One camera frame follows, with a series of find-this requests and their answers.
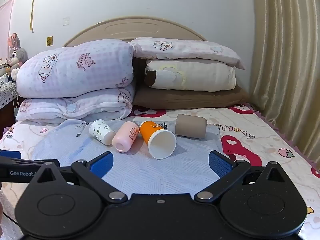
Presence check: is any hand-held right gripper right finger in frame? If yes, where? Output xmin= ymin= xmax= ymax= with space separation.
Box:
xmin=194 ymin=150 xmax=293 ymax=202

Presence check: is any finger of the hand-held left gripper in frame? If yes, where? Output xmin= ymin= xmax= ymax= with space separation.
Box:
xmin=0 ymin=149 xmax=61 ymax=167

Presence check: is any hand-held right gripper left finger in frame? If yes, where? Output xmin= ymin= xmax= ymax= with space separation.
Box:
xmin=29 ymin=152 xmax=128 ymax=204

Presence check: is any white cup with green print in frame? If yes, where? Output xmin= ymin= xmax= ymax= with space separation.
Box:
xmin=89 ymin=119 xmax=116 ymax=146

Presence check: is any pink cup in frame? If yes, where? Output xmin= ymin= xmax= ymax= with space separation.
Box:
xmin=112 ymin=121 xmax=140 ymax=153

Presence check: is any taupe cup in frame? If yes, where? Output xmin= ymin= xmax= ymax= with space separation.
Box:
xmin=175 ymin=114 xmax=207 ymax=140

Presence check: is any orange paper cup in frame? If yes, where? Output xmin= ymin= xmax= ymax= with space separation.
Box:
xmin=139 ymin=120 xmax=177 ymax=160

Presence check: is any light blue textured mat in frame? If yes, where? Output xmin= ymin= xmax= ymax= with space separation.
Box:
xmin=31 ymin=119 xmax=223 ymax=196

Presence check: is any white bedside cabinet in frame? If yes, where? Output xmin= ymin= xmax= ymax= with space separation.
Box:
xmin=0 ymin=79 xmax=18 ymax=110

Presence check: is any brown pillow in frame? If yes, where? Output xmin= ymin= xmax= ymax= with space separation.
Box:
xmin=132 ymin=84 xmax=251 ymax=111

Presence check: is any cream folded blanket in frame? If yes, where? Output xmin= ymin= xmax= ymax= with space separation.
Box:
xmin=144 ymin=59 xmax=237 ymax=92

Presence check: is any pink checkered folded quilt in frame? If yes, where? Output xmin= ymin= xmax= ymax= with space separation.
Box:
xmin=15 ymin=39 xmax=135 ymax=125

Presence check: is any grey bunny plush toy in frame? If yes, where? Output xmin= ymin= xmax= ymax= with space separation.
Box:
xmin=7 ymin=32 xmax=29 ymax=81

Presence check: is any pink printed pillow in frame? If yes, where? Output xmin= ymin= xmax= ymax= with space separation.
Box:
xmin=128 ymin=37 xmax=247 ymax=70

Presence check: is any cream pleated curtain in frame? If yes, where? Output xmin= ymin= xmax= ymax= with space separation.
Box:
xmin=250 ymin=0 xmax=320 ymax=167

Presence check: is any pink hanging cloth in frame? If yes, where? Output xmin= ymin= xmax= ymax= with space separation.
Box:
xmin=0 ymin=0 xmax=14 ymax=63

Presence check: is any beige bed headboard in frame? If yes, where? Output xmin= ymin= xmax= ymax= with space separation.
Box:
xmin=62 ymin=17 xmax=208 ymax=47

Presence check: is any yellow tape strip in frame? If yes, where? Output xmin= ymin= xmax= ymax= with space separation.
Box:
xmin=29 ymin=0 xmax=40 ymax=33

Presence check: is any white cable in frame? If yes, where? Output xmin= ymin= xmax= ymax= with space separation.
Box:
xmin=10 ymin=82 xmax=21 ymax=115

